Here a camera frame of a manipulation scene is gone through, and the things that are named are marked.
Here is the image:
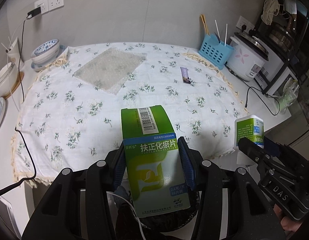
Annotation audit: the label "white straw right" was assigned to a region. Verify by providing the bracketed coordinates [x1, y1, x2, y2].
[224, 23, 228, 47]

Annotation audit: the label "green white medicine box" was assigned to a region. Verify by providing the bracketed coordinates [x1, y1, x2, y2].
[121, 105, 190, 218]

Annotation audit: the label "black power cable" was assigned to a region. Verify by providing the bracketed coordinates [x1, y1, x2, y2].
[243, 86, 282, 117]

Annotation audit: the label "white floral tablecloth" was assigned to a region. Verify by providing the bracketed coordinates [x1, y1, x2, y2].
[11, 43, 247, 185]

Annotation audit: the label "blue plastic utensil holder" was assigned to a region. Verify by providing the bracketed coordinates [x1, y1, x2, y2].
[199, 34, 234, 70]

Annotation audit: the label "wooden chopsticks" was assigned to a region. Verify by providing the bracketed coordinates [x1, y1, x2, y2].
[200, 14, 210, 35]

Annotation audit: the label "blue white porcelain bowl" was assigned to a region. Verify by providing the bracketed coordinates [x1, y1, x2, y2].
[30, 39, 60, 65]

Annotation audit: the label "white bowl on trivet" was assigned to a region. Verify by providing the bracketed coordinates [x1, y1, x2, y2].
[0, 62, 24, 99]

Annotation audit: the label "clear bubble wrap sheet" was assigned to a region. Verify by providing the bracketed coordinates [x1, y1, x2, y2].
[74, 48, 147, 95]

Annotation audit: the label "white wall socket left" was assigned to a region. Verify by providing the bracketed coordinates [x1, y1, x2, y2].
[34, 0, 64, 14]

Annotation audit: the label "white rice cooker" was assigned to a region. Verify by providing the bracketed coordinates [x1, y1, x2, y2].
[226, 32, 269, 81]

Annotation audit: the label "black charger plug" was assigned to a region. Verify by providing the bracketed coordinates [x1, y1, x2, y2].
[26, 7, 41, 20]

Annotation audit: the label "white wall socket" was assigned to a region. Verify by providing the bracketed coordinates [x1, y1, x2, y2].
[236, 16, 255, 34]
[34, 0, 64, 14]

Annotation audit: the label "white straw left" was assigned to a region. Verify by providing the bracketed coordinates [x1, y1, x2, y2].
[214, 20, 221, 43]

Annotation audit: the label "white wall socket right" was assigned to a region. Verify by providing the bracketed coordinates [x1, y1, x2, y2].
[236, 16, 255, 34]

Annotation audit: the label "white microwave oven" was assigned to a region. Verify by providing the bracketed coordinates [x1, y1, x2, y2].
[255, 62, 297, 95]

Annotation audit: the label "green plastic bag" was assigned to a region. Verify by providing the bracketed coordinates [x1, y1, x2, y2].
[277, 77, 299, 114]

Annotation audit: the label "green white pill bottle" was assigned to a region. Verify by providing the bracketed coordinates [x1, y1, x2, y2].
[234, 115, 264, 148]

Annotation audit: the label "right hand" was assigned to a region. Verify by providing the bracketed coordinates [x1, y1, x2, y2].
[273, 204, 309, 239]

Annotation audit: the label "purple snack bar wrapper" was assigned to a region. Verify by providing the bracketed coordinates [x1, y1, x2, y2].
[180, 67, 195, 87]

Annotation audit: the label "white straw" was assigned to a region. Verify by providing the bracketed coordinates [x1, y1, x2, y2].
[214, 20, 221, 43]
[224, 23, 228, 47]

